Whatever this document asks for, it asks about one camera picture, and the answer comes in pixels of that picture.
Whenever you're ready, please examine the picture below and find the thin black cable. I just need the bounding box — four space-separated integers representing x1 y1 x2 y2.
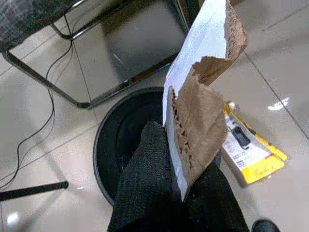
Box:
0 13 74 186

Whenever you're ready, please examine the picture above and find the black round rubbish bin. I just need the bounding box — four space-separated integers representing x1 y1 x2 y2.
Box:
93 87 174 206

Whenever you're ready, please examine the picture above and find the black metal bar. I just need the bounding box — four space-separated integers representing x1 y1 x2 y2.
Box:
0 181 70 202

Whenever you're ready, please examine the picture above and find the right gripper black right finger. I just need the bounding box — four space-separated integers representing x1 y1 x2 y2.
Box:
183 154 250 232

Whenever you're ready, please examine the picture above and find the torn white brown cardboard piece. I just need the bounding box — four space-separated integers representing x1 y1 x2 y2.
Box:
162 0 248 203

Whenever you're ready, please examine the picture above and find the grey fabric covered chair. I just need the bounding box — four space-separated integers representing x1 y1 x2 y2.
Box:
0 0 191 110

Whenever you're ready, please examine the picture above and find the yellow white product box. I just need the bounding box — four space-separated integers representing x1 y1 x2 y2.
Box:
221 100 288 188

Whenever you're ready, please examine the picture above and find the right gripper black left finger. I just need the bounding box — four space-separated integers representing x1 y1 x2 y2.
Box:
107 120 187 232

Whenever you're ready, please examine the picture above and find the black right robot foot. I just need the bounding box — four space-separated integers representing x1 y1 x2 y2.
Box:
251 218 281 232

